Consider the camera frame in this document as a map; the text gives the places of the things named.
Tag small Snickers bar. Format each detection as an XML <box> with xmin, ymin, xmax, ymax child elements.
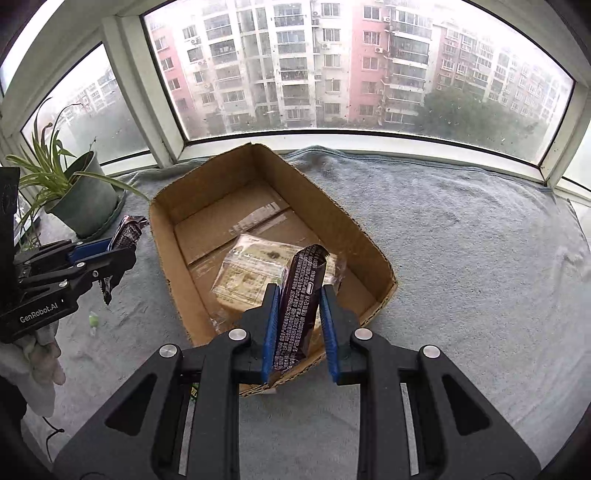
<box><xmin>99</xmin><ymin>215</ymin><xmax>149</xmax><ymax>305</ymax></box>

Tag large Snickers bar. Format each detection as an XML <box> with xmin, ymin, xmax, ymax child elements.
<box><xmin>271</xmin><ymin>244</ymin><xmax>329</xmax><ymax>373</ymax></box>

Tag white gloved hand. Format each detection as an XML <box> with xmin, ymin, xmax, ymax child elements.
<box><xmin>1</xmin><ymin>321</ymin><xmax>66</xmax><ymax>417</ymax></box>

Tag small clear green candy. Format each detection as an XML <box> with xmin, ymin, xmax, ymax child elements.
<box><xmin>88</xmin><ymin>311</ymin><xmax>100</xmax><ymax>337</ymax></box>

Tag spider plant in green pot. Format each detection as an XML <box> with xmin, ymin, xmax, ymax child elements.
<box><xmin>6</xmin><ymin>103</ymin><xmax>149</xmax><ymax>240</ymax></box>

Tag wrapped yellow cake package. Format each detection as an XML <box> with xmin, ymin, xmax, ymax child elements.
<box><xmin>209</xmin><ymin>233</ymin><xmax>348</xmax><ymax>324</ymax></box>

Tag brown cardboard box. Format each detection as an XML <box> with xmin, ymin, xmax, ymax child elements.
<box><xmin>148</xmin><ymin>142</ymin><xmax>399</xmax><ymax>398</ymax></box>

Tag black cable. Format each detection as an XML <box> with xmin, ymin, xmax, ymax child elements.
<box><xmin>41</xmin><ymin>416</ymin><xmax>66</xmax><ymax>464</ymax></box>

